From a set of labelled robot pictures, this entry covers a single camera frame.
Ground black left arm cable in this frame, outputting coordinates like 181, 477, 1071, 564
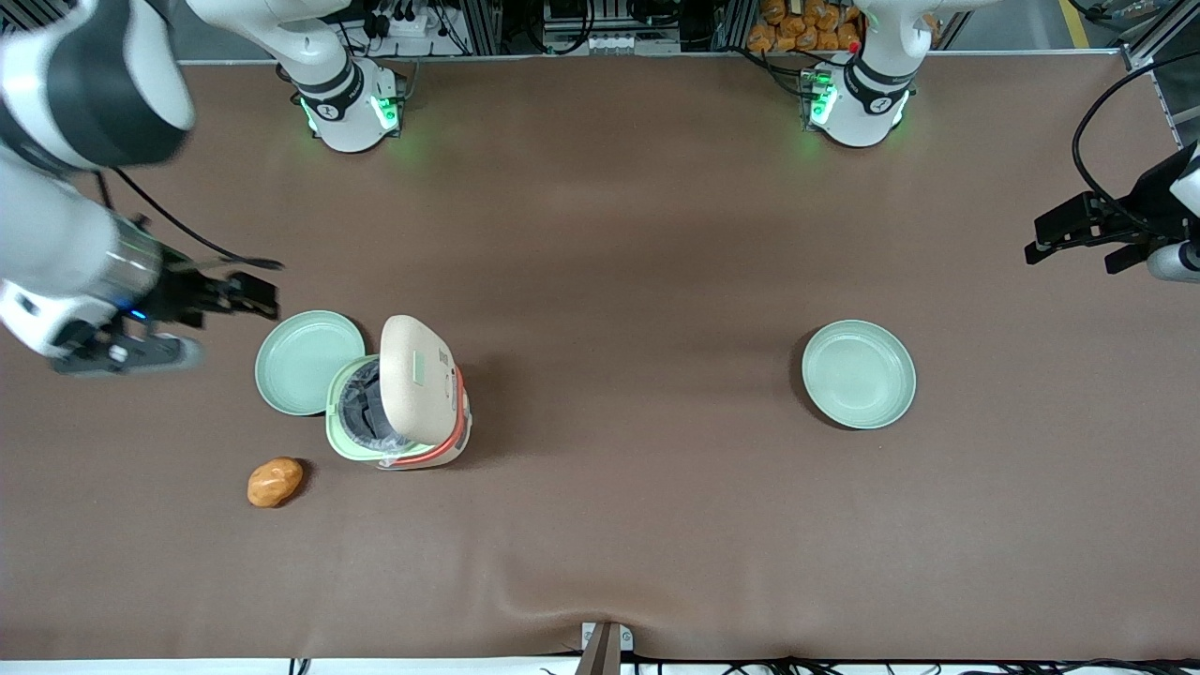
1072, 47, 1200, 237

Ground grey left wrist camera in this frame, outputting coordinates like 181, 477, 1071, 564
1104, 241, 1200, 284

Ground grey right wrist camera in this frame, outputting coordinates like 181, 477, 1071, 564
52, 321, 203, 377

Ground black cables along table edge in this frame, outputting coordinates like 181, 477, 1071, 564
539, 655, 1200, 675

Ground brown potato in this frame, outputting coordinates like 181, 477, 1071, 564
247, 457, 305, 509

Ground bag of orange bread rolls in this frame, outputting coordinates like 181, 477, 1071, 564
747, 0, 864, 54

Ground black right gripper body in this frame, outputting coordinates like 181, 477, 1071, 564
136, 242, 233, 331

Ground pale green plate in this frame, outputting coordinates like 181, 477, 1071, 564
801, 320, 917, 430
255, 310, 367, 416

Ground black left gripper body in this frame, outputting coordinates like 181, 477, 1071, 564
1087, 141, 1200, 248

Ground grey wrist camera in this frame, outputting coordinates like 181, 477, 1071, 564
1104, 241, 1200, 284
52, 321, 203, 377

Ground metal table edge bracket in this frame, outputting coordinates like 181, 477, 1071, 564
580, 622, 635, 675

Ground aluminium frame post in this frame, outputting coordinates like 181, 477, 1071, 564
1120, 0, 1200, 72

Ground white power strip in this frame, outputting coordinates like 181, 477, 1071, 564
368, 7, 443, 40

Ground cream rice cooker orange trim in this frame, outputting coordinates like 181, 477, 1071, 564
325, 314, 473, 472

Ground white terminal block strip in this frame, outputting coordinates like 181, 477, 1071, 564
544, 32, 682, 56

